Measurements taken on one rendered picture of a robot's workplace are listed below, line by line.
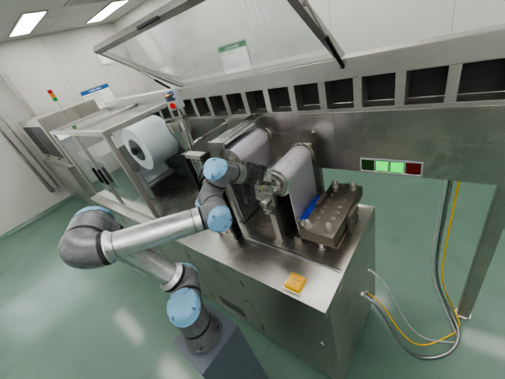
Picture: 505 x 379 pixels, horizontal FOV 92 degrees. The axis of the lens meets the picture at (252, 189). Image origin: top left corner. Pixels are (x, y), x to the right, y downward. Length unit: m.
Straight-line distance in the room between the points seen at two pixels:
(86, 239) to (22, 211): 5.53
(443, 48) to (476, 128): 0.30
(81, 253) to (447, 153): 1.26
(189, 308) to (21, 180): 5.50
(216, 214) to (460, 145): 0.91
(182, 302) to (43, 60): 5.82
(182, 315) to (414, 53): 1.18
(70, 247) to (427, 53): 1.22
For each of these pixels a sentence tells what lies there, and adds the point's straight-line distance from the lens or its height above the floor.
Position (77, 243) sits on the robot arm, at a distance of 0.80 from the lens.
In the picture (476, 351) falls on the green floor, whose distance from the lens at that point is 2.12.
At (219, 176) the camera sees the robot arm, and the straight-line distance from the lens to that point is 0.80.
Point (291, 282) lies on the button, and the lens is 1.12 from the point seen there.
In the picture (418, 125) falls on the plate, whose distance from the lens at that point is 1.15.
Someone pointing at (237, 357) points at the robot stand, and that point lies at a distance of 1.23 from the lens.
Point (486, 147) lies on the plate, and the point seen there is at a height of 1.29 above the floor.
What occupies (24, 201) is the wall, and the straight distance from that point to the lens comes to 6.27.
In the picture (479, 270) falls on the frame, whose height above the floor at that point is 0.48.
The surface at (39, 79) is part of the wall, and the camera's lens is 6.29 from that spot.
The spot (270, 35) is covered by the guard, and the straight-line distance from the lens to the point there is 1.07.
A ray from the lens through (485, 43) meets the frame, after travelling 1.07.
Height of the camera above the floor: 1.83
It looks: 32 degrees down
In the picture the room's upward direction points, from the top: 18 degrees counter-clockwise
